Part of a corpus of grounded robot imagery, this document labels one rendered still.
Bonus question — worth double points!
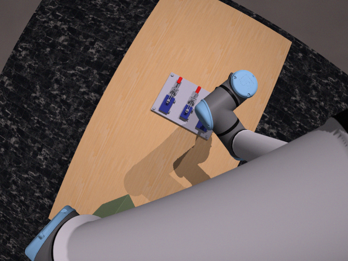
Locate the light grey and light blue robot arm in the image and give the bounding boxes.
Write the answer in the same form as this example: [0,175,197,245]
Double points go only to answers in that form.
[25,70,348,261]

